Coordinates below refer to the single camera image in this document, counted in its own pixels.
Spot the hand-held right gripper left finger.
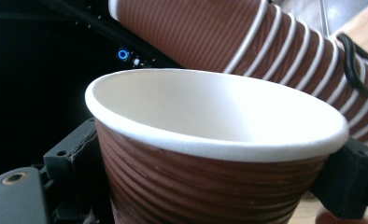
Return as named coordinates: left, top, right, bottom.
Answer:
left=42, top=117, right=115, bottom=224

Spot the black device with blue light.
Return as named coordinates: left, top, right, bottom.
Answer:
left=45, top=0, right=183, bottom=70

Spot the stack of brown cups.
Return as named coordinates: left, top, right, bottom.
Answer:
left=107, top=0, right=368, bottom=153

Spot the brown ribbed paper cup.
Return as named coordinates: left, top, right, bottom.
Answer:
left=84, top=68, right=350, bottom=224

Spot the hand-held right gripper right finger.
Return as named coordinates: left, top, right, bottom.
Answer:
left=309, top=138, right=368, bottom=219

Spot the metal stand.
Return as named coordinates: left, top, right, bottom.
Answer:
left=318, top=0, right=332, bottom=39

